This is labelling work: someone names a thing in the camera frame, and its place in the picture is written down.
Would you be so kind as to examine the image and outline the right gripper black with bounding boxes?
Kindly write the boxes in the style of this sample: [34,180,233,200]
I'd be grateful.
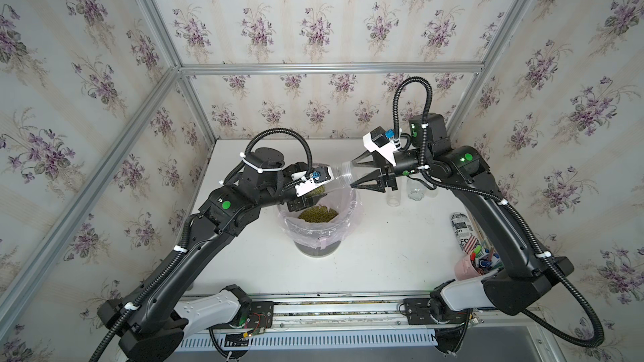
[351,146,434,194]

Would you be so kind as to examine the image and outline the clear jar with mung beans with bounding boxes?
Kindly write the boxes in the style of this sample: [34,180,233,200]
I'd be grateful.
[386,188,402,207]

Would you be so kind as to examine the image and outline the jar with beige lid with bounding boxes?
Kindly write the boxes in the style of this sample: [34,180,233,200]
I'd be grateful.
[407,179,426,201]

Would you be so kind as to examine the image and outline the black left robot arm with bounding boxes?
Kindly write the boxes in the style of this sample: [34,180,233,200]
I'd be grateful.
[90,143,313,361]

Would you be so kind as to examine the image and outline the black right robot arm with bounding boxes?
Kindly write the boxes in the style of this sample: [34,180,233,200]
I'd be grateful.
[352,113,575,316]

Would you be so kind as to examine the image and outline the mung beans in bin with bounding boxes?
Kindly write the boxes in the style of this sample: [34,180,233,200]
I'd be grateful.
[298,205,339,224]

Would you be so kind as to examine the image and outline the mesh bin with plastic bag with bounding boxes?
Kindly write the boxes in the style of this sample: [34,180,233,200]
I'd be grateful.
[277,189,363,258]

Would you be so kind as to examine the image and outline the pink pen holder cup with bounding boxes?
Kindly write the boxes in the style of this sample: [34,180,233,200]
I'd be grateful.
[454,255,482,281]

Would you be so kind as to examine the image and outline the pens in holder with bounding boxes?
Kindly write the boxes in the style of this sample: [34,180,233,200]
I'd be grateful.
[470,246,501,271]

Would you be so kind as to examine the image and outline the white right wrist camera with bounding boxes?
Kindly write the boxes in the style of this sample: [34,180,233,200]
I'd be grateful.
[362,127,402,168]

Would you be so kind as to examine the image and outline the aluminium frame crossbar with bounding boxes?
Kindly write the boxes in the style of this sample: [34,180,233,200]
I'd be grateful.
[179,61,485,75]

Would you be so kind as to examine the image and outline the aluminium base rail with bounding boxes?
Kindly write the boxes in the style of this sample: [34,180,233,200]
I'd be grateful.
[170,290,544,353]

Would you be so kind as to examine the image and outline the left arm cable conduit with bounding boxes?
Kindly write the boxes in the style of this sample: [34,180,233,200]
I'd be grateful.
[100,127,314,362]

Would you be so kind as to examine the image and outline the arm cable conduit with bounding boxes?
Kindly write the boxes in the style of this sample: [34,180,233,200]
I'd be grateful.
[100,127,314,362]
[391,76,605,349]

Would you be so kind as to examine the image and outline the aluminium frame post right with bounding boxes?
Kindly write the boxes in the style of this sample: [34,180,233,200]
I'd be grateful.
[447,0,534,137]

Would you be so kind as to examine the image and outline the aluminium frame post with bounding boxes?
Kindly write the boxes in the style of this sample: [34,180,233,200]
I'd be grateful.
[447,0,534,137]
[137,0,216,146]

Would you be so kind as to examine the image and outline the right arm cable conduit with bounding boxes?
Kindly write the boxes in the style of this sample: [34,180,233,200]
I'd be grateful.
[391,76,605,349]

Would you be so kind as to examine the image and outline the aluminium frame post left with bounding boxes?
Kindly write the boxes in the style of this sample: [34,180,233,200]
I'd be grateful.
[137,0,216,146]

